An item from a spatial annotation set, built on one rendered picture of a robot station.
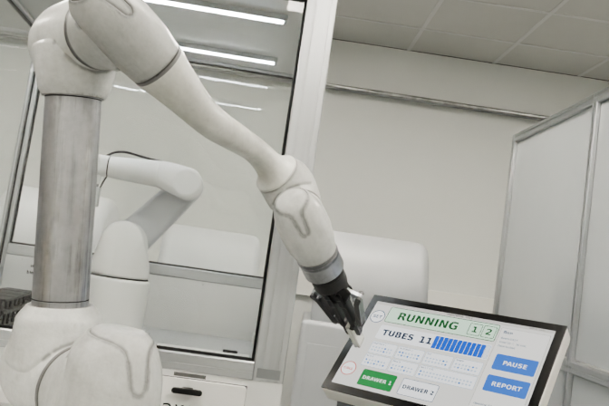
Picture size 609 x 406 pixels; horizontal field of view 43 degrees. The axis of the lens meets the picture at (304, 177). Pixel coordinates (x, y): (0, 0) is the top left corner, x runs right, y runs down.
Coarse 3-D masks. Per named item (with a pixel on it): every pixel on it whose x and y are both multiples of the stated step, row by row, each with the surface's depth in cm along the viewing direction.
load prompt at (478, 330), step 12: (396, 312) 201; (408, 312) 200; (420, 312) 198; (408, 324) 196; (420, 324) 195; (432, 324) 193; (444, 324) 192; (456, 324) 191; (468, 324) 189; (480, 324) 188; (492, 324) 187; (468, 336) 186; (480, 336) 185; (492, 336) 184
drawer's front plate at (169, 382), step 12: (168, 384) 192; (180, 384) 193; (192, 384) 193; (204, 384) 193; (216, 384) 193; (228, 384) 195; (168, 396) 192; (180, 396) 192; (192, 396) 193; (204, 396) 193; (216, 396) 193; (228, 396) 193; (240, 396) 194
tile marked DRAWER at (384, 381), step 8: (360, 376) 189; (368, 376) 188; (376, 376) 187; (384, 376) 186; (392, 376) 185; (360, 384) 187; (368, 384) 186; (376, 384) 185; (384, 384) 184; (392, 384) 183
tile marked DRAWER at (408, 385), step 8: (408, 384) 182; (416, 384) 181; (424, 384) 180; (432, 384) 179; (400, 392) 181; (408, 392) 180; (416, 392) 179; (424, 392) 178; (432, 392) 177; (424, 400) 177; (432, 400) 176
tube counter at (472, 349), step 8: (424, 336) 191; (432, 336) 190; (440, 336) 189; (416, 344) 190; (424, 344) 189; (432, 344) 188; (440, 344) 187; (448, 344) 187; (456, 344) 186; (464, 344) 185; (472, 344) 184; (480, 344) 183; (488, 344) 182; (448, 352) 185; (456, 352) 184; (464, 352) 183; (472, 352) 182; (480, 352) 182; (488, 352) 181
